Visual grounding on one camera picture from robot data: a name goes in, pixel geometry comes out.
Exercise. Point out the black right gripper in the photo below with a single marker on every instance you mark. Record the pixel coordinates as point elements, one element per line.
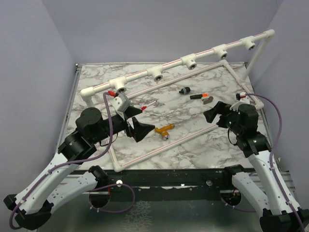
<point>220,108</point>

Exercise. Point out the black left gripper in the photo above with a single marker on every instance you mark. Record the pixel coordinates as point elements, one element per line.
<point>140,130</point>

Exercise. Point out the orange water faucet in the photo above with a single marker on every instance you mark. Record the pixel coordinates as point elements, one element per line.
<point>163,131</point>

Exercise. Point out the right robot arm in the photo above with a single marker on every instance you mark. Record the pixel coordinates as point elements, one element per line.
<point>276,207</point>

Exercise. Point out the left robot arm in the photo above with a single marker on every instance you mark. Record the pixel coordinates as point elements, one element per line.
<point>33,207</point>

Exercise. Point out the red capped white marker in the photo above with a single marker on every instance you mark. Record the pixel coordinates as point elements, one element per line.
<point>146,106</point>

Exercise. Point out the small black knob fitting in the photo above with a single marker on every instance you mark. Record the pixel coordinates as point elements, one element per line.
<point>184,90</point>

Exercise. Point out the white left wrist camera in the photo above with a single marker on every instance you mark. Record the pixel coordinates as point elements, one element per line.
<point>120,103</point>

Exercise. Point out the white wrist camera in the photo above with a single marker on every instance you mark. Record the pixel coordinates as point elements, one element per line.
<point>241,98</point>
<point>120,103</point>

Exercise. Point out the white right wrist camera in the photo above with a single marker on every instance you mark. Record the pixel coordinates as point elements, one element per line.
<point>241,98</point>

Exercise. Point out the white pipe frame with tees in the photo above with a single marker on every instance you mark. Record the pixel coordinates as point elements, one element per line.
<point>221,72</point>

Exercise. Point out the black table front rail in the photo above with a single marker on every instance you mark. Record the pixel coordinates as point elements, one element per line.
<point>166,185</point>

